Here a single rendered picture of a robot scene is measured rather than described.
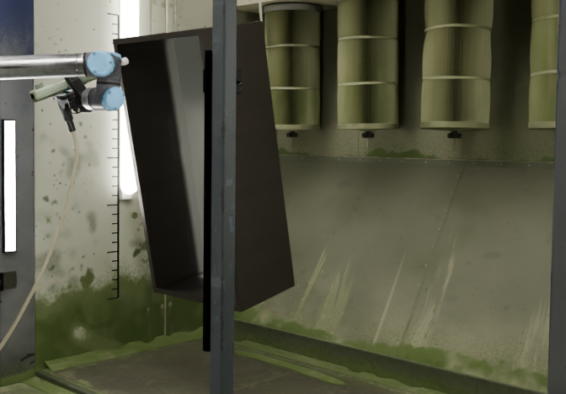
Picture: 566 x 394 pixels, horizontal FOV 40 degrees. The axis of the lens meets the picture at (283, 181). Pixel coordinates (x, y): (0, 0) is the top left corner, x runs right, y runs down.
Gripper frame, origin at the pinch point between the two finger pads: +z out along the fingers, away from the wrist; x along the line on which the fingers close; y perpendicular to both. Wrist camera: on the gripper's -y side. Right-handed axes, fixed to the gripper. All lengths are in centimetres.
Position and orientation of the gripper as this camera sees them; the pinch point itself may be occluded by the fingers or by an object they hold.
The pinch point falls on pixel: (59, 93)
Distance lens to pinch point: 336.4
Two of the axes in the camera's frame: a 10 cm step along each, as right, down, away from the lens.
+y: 2.3, 9.0, 3.7
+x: 6.2, -4.3, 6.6
